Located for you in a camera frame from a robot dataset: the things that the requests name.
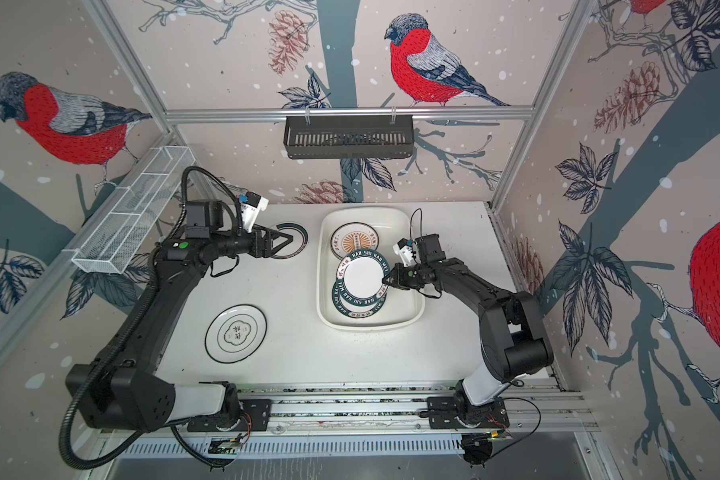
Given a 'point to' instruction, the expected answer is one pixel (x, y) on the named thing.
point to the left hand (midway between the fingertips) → (281, 235)
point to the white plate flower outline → (235, 333)
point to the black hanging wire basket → (316, 137)
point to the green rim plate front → (357, 311)
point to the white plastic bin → (402, 310)
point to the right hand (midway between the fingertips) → (383, 282)
